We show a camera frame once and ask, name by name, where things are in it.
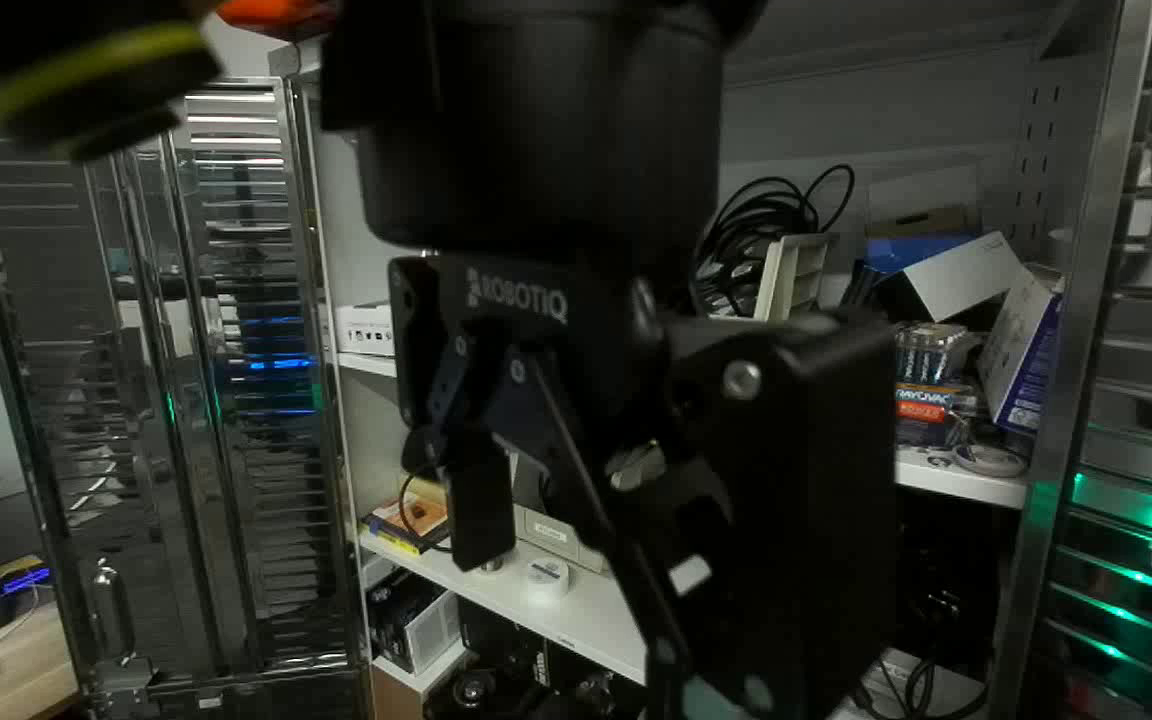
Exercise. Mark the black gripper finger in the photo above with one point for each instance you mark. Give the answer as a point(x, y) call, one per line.
point(482, 495)
point(590, 501)

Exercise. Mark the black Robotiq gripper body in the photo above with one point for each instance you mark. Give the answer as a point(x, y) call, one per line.
point(521, 300)

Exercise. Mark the small orange printed box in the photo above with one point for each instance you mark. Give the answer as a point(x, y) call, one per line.
point(424, 515)

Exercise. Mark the white open box black contents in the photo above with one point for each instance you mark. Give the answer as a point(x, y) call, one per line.
point(435, 641)

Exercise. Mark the white box social media icons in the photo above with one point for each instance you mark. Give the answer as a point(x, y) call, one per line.
point(361, 329)

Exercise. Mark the blue cardboard box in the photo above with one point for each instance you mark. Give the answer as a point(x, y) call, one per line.
point(910, 254)

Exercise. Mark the white cardboard box flap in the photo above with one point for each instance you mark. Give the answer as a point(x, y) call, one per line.
point(969, 274)

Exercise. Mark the white blue printed box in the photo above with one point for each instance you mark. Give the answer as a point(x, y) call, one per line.
point(1021, 361)

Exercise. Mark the chrome slatted metal rack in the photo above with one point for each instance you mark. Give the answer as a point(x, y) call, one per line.
point(256, 535)
point(1138, 400)

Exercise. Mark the gray storage bin white label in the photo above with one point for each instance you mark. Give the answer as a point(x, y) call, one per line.
point(790, 274)

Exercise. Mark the orange battery pack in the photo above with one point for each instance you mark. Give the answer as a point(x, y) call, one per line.
point(936, 413)

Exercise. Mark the white shelf unit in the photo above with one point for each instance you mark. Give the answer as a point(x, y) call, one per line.
point(960, 476)

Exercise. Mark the clear pack of batteries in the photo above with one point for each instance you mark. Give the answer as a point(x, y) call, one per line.
point(936, 355)

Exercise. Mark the orange plastic case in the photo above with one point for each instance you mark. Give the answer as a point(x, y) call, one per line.
point(278, 14)

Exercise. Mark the black device blue light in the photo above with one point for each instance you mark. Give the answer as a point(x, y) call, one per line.
point(12, 588)

